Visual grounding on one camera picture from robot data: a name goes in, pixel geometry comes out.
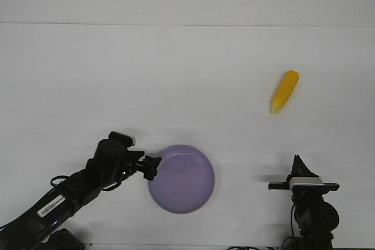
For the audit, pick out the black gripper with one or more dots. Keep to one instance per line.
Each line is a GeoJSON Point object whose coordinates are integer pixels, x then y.
{"type": "Point", "coordinates": [133, 164]}
{"type": "Point", "coordinates": [299, 169]}

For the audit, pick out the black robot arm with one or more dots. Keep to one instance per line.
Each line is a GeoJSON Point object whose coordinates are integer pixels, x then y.
{"type": "Point", "coordinates": [111, 164]}
{"type": "Point", "coordinates": [316, 218]}

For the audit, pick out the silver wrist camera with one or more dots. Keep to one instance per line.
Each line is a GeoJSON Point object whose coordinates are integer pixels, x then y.
{"type": "Point", "coordinates": [123, 137]}
{"type": "Point", "coordinates": [305, 182]}

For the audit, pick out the purple round plate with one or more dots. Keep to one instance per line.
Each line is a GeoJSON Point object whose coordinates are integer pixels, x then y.
{"type": "Point", "coordinates": [185, 180]}

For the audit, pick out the yellow corn cob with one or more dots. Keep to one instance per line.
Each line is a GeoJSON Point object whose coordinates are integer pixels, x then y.
{"type": "Point", "coordinates": [284, 90]}

